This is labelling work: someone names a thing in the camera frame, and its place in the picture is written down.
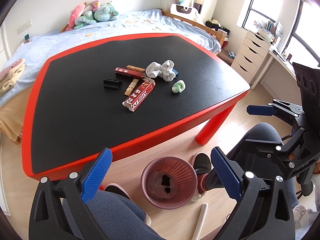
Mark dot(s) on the slim red paper box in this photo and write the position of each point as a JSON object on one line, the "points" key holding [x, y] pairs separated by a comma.
{"points": [[131, 73]]}

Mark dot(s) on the small black plastic block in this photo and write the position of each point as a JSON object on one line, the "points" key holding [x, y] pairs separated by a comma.
{"points": [[112, 84]]}

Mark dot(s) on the green white wad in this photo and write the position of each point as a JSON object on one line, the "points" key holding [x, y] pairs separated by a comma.
{"points": [[178, 87]]}

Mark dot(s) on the pink ribbed trash bin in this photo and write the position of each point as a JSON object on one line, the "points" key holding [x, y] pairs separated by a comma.
{"points": [[168, 182]]}

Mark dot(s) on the white tote bag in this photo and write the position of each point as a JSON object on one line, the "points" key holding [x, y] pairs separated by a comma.
{"points": [[183, 10]]}

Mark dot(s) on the white drawer cabinet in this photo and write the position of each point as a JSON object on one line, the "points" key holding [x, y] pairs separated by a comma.
{"points": [[250, 56]]}

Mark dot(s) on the white desk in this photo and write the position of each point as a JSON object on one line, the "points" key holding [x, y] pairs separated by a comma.
{"points": [[277, 77]]}

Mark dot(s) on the striped green plush toy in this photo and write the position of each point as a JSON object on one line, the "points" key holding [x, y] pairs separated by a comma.
{"points": [[86, 19]]}

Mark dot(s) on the red black low table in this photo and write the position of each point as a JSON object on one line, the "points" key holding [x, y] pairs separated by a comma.
{"points": [[77, 104]]}

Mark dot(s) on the large red paper box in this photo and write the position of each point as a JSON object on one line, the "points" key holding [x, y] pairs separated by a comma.
{"points": [[139, 95]]}

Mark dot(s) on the person's left leg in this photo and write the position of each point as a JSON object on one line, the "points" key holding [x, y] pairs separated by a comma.
{"points": [[120, 218]]}

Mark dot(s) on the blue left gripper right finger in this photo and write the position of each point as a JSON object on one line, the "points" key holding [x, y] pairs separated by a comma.
{"points": [[229, 175]]}

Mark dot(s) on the teal plush toy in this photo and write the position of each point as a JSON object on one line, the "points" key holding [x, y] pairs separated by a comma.
{"points": [[106, 12]]}

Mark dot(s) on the black slipper left foot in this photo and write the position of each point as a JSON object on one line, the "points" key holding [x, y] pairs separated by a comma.
{"points": [[117, 189]]}

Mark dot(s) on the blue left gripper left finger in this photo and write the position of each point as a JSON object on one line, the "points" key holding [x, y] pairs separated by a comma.
{"points": [[93, 178]]}

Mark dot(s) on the white cloth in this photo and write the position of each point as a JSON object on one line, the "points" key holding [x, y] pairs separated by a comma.
{"points": [[165, 70]]}

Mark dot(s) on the folded pink beige towels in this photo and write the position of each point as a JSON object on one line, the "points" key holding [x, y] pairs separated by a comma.
{"points": [[11, 74]]}

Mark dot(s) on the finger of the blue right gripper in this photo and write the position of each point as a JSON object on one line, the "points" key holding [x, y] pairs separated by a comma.
{"points": [[261, 110]]}

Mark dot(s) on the black slipper right foot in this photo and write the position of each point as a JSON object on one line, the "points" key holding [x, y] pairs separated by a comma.
{"points": [[201, 163]]}

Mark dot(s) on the white tube on floor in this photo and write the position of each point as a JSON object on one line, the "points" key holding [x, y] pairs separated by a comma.
{"points": [[200, 222]]}

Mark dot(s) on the bed with blue sheet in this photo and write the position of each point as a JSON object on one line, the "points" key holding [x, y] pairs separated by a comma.
{"points": [[42, 47]]}

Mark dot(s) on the black slipper foot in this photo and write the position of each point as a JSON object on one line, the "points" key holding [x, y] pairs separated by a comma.
{"points": [[117, 189], [201, 163]]}

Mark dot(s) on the pink plush toy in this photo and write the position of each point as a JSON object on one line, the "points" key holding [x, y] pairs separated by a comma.
{"points": [[77, 12]]}

